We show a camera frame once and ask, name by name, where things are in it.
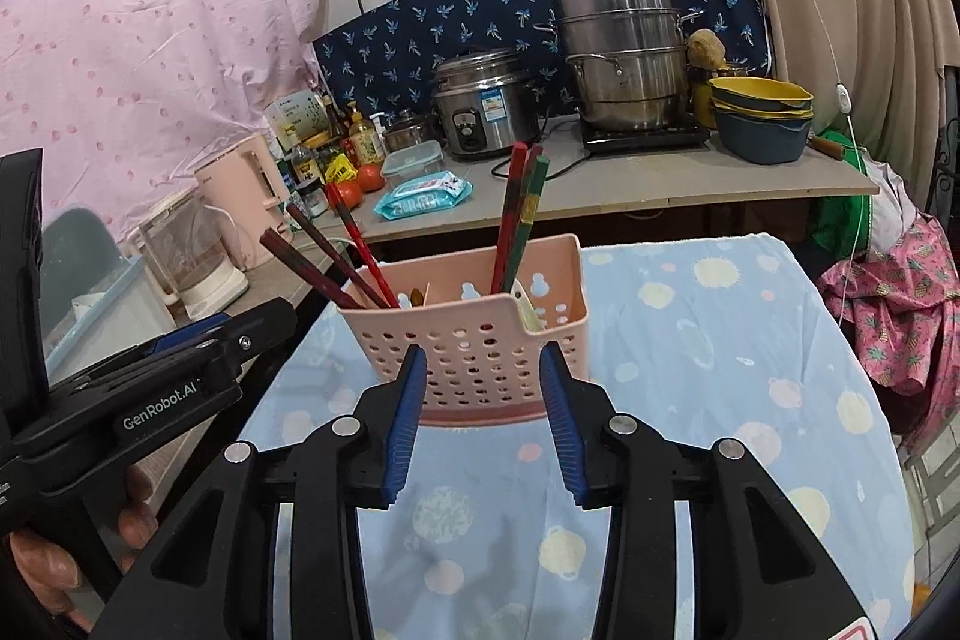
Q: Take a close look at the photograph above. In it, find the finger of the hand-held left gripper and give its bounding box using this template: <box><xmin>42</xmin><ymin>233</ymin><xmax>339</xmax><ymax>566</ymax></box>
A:
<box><xmin>150</xmin><ymin>312</ymin><xmax>233</xmax><ymax>357</ymax></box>
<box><xmin>195</xmin><ymin>299</ymin><xmax>297</xmax><ymax>378</ymax></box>

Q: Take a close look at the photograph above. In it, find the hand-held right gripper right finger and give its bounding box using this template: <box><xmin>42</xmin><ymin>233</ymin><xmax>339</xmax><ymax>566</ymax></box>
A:
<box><xmin>538</xmin><ymin>342</ymin><xmax>875</xmax><ymax>640</ymax></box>

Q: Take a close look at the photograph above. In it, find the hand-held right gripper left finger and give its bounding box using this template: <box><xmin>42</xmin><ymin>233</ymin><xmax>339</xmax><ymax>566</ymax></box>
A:
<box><xmin>112</xmin><ymin>344</ymin><xmax>428</xmax><ymax>640</ymax></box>

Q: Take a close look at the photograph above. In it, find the dark brown chopstick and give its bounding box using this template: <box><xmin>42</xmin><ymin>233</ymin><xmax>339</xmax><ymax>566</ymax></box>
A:
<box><xmin>259</xmin><ymin>229</ymin><xmax>361</xmax><ymax>311</ymax></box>
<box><xmin>283</xmin><ymin>202</ymin><xmax>385</xmax><ymax>310</ymax></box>

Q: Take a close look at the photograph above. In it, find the pink perforated utensil basket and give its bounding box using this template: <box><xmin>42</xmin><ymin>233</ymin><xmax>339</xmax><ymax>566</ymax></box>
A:
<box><xmin>335</xmin><ymin>233</ymin><xmax>590</xmax><ymax>427</ymax></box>

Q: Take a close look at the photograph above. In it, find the red chopstick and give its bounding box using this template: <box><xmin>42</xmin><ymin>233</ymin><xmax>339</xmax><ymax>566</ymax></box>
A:
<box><xmin>491</xmin><ymin>141</ymin><xmax>528</xmax><ymax>296</ymax></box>
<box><xmin>324</xmin><ymin>181</ymin><xmax>400</xmax><ymax>310</ymax></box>

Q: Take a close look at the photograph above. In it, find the green chopstick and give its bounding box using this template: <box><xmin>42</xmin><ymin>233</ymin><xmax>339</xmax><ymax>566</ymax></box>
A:
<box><xmin>501</xmin><ymin>156</ymin><xmax>551</xmax><ymax>295</ymax></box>

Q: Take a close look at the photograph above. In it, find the person's left hand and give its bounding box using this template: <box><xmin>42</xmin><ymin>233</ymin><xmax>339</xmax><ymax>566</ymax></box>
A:
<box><xmin>9</xmin><ymin>466</ymin><xmax>158</xmax><ymax>615</ymax></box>

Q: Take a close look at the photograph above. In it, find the white blender jug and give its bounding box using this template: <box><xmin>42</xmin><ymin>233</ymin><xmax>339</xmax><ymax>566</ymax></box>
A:
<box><xmin>139</xmin><ymin>188</ymin><xmax>250</xmax><ymax>320</ymax></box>

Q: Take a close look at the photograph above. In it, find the translucent plastic storage box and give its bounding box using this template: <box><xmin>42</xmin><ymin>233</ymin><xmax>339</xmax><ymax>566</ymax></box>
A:
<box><xmin>41</xmin><ymin>211</ymin><xmax>181</xmax><ymax>378</ymax></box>

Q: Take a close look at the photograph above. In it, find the pink electric kettle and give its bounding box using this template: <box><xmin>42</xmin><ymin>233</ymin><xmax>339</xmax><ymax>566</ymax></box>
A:
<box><xmin>193</xmin><ymin>132</ymin><xmax>292</xmax><ymax>251</ymax></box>

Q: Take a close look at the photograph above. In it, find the dark sauce bottle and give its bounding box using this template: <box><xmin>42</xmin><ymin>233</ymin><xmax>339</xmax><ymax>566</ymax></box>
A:
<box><xmin>289</xmin><ymin>143</ymin><xmax>323</xmax><ymax>193</ymax></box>

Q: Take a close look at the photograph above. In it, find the light blue printed tablecloth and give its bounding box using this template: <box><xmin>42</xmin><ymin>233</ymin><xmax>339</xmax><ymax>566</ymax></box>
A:
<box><xmin>236</xmin><ymin>231</ymin><xmax>920</xmax><ymax>640</ymax></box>

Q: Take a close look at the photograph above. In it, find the blue wet wipes pack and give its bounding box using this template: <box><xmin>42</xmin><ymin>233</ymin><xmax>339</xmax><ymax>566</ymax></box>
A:
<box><xmin>373</xmin><ymin>173</ymin><xmax>475</xmax><ymax>221</ymax></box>

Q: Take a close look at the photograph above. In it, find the white carton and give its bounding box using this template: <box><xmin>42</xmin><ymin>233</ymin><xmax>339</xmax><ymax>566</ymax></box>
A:
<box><xmin>264</xmin><ymin>92</ymin><xmax>331</xmax><ymax>151</ymax></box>

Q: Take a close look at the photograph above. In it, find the yellow oil bottle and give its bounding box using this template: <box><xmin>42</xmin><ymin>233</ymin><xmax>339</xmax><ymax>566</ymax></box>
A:
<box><xmin>346</xmin><ymin>111</ymin><xmax>385</xmax><ymax>166</ymax></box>

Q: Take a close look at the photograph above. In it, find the dark glass bottle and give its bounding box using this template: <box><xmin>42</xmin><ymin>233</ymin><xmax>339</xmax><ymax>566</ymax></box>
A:
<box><xmin>322</xmin><ymin>96</ymin><xmax>350</xmax><ymax>140</ymax></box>

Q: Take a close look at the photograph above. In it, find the clear plastic food container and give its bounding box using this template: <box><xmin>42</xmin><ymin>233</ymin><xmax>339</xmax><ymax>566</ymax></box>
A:
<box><xmin>380</xmin><ymin>141</ymin><xmax>443</xmax><ymax>185</ymax></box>

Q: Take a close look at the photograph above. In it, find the wooden counter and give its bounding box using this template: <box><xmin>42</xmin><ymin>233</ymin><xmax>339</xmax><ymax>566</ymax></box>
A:
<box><xmin>240</xmin><ymin>119</ymin><xmax>880</xmax><ymax>281</ymax></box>

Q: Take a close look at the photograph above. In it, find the pink dotted hanging cloth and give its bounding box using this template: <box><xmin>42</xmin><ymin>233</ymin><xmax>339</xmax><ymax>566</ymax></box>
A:
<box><xmin>0</xmin><ymin>0</ymin><xmax>338</xmax><ymax>251</ymax></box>

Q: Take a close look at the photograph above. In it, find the black induction cooker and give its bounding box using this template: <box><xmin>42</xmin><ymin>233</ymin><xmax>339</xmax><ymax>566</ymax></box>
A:
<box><xmin>579</xmin><ymin>115</ymin><xmax>712</xmax><ymax>155</ymax></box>

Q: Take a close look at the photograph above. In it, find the steel rice cooker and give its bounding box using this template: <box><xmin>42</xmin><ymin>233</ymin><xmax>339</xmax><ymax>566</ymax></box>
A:
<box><xmin>431</xmin><ymin>47</ymin><xmax>541</xmax><ymax>163</ymax></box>

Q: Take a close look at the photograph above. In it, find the dark blue bowl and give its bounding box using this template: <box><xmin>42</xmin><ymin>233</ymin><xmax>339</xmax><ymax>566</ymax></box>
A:
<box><xmin>712</xmin><ymin>111</ymin><xmax>815</xmax><ymax>166</ymax></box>

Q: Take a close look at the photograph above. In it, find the green cloth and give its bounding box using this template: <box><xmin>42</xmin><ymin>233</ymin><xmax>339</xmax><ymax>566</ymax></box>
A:
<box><xmin>814</xmin><ymin>130</ymin><xmax>875</xmax><ymax>260</ymax></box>

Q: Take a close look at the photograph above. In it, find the pink pineapple print cloth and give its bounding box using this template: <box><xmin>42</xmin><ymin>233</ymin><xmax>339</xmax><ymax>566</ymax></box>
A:
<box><xmin>817</xmin><ymin>160</ymin><xmax>960</xmax><ymax>453</ymax></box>

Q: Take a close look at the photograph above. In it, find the steel steamer pot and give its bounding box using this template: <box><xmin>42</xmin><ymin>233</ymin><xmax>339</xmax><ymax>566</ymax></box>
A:
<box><xmin>551</xmin><ymin>0</ymin><xmax>704</xmax><ymax>133</ymax></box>

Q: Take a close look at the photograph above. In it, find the yellow bowl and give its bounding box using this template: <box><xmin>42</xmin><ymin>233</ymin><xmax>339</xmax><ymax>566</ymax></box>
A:
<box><xmin>709</xmin><ymin>77</ymin><xmax>815</xmax><ymax>116</ymax></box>

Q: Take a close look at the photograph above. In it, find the navy floral cloth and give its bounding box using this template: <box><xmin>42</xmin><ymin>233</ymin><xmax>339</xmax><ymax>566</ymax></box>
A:
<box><xmin>311</xmin><ymin>0</ymin><xmax>773</xmax><ymax>120</ymax></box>

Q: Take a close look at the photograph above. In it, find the brown ginger root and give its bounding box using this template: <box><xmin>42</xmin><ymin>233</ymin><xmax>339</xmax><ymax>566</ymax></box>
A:
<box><xmin>688</xmin><ymin>29</ymin><xmax>728</xmax><ymax>71</ymax></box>

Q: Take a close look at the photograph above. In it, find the black power cord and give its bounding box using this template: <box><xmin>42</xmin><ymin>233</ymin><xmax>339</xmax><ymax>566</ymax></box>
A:
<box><xmin>491</xmin><ymin>146</ymin><xmax>595</xmax><ymax>181</ymax></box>

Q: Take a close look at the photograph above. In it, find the wooden-handled tool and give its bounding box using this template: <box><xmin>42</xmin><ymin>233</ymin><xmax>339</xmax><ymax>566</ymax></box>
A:
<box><xmin>806</xmin><ymin>133</ymin><xmax>857</xmax><ymax>159</ymax></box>

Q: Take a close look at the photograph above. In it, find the white cable with switch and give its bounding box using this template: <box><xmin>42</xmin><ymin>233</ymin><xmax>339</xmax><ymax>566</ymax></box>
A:
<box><xmin>739</xmin><ymin>0</ymin><xmax>863</xmax><ymax>326</ymax></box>

